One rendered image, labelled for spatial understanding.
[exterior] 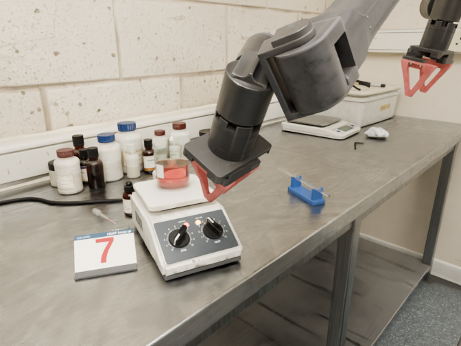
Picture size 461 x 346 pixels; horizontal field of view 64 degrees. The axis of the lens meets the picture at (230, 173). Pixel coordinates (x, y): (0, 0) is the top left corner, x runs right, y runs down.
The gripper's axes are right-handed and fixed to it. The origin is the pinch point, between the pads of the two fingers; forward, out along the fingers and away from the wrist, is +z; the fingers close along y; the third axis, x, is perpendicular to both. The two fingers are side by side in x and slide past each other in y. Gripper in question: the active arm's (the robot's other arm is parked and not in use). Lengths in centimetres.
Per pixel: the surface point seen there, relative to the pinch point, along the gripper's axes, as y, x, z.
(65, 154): 2.7, -38.8, 23.8
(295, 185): -31.7, 0.3, 19.5
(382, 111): -123, -9, 40
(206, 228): 0.5, 0.9, 7.9
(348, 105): -104, -18, 36
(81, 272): 17.2, -7.5, 14.5
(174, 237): 6.2, -0.4, 6.6
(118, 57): -26, -61, 20
